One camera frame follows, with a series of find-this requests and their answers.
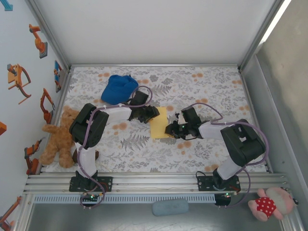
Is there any yellow cloth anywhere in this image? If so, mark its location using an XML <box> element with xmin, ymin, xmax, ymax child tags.
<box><xmin>149</xmin><ymin>106</ymin><xmax>169</xmax><ymax>140</ymax></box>

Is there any floral patterned tablecloth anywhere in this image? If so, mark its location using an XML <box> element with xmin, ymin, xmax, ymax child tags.
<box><xmin>45</xmin><ymin>66</ymin><xmax>270</xmax><ymax>173</ymax></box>

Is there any blue baseball cap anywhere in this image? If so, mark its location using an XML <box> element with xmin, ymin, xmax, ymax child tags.
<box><xmin>100</xmin><ymin>74</ymin><xmax>140</xmax><ymax>105</ymax></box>

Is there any grey-blue sponge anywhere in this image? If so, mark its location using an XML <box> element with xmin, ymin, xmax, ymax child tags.
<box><xmin>152</xmin><ymin>198</ymin><xmax>189</xmax><ymax>217</ymax></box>

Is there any small controller board with LED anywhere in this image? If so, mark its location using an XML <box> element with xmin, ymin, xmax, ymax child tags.
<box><xmin>215</xmin><ymin>192</ymin><xmax>237</xmax><ymax>207</ymax></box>
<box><xmin>80</xmin><ymin>192</ymin><xmax>102</xmax><ymax>202</ymax></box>

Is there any brown teddy bear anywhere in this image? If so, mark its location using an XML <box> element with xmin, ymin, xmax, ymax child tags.
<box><xmin>38</xmin><ymin>105</ymin><xmax>100</xmax><ymax>169</ymax></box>

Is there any blue orange machine sticker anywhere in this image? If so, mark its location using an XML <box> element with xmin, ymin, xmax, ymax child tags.
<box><xmin>53</xmin><ymin>60</ymin><xmax>63</xmax><ymax>93</ymax></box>

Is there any pink plush toy dotted dress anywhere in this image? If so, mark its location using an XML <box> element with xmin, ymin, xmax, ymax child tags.
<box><xmin>247</xmin><ymin>187</ymin><xmax>300</xmax><ymax>222</ymax></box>

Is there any orange claw gripper sticker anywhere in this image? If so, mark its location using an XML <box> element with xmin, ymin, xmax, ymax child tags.
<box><xmin>6</xmin><ymin>64</ymin><xmax>32</xmax><ymax>105</ymax></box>

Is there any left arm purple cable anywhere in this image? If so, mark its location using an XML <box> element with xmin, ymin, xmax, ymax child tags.
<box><xmin>76</xmin><ymin>85</ymin><xmax>153</xmax><ymax>210</ymax></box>

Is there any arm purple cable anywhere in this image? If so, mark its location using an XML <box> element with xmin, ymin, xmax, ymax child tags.
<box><xmin>181</xmin><ymin>103</ymin><xmax>268</xmax><ymax>209</ymax></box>
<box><xmin>76</xmin><ymin>85</ymin><xmax>153</xmax><ymax>210</ymax></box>

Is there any thin aluminium frame rail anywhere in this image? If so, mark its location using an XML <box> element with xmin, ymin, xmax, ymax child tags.
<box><xmin>69</xmin><ymin>63</ymin><xmax>241</xmax><ymax>69</ymax></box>

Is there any wide aluminium mounting rail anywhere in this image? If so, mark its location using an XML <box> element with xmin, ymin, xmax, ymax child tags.
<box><xmin>23</xmin><ymin>172</ymin><xmax>289</xmax><ymax>194</ymax></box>

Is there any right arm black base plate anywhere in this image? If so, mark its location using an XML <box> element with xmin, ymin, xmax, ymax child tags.
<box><xmin>196</xmin><ymin>175</ymin><xmax>241</xmax><ymax>193</ymax></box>

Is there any white slotted cable duct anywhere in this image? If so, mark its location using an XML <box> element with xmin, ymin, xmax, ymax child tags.
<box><xmin>32</xmin><ymin>194</ymin><xmax>216</xmax><ymax>204</ymax></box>

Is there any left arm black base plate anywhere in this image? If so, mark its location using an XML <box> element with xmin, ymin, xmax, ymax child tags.
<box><xmin>69</xmin><ymin>176</ymin><xmax>114</xmax><ymax>193</ymax></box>

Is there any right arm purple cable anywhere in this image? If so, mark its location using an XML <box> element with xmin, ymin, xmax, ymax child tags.
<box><xmin>181</xmin><ymin>103</ymin><xmax>268</xmax><ymax>209</ymax></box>

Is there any aluminium frame post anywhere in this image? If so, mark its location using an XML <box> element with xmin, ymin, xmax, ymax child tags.
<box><xmin>25</xmin><ymin>0</ymin><xmax>73</xmax><ymax>70</ymax></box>
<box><xmin>238</xmin><ymin>0</ymin><xmax>289</xmax><ymax>70</ymax></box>

